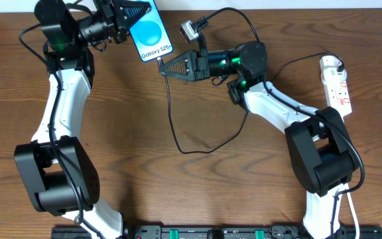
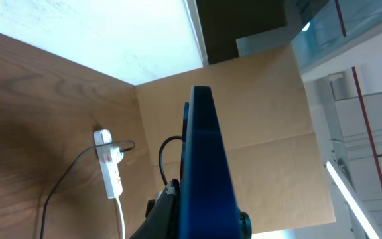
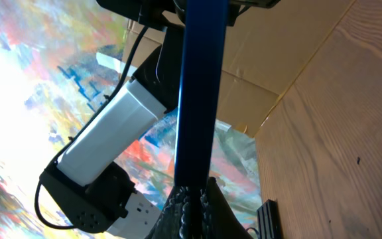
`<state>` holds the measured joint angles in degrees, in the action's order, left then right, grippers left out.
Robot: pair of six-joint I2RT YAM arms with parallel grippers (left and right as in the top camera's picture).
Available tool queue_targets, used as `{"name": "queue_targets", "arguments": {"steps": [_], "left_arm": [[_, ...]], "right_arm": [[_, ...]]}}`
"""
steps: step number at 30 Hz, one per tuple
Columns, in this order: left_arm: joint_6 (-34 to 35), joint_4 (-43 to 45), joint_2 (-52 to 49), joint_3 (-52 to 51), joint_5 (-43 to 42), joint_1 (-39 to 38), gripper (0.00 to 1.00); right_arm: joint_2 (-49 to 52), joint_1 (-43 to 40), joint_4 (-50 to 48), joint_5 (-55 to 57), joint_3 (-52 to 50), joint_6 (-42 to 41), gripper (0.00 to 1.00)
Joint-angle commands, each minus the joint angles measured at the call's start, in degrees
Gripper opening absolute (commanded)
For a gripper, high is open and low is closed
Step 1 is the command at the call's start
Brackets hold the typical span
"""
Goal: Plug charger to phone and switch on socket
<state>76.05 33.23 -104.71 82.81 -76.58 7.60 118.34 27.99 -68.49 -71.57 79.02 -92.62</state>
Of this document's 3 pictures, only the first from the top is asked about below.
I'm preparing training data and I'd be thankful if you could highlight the black USB charging cable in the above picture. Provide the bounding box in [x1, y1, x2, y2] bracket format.
[156, 52, 346, 155]

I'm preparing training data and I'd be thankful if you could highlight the blue screen Galaxy smartphone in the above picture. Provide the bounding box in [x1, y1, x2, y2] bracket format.
[130, 0, 174, 62]

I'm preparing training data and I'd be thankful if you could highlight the white power strip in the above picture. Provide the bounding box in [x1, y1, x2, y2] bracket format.
[323, 81, 352, 118]

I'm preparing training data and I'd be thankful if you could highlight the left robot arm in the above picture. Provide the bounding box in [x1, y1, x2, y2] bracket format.
[14, 0, 151, 238]

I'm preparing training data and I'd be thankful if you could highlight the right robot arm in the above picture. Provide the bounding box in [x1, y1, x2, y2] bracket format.
[158, 41, 365, 238]

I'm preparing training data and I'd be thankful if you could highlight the white USB wall charger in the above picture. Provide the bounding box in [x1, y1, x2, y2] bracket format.
[320, 55, 347, 85]

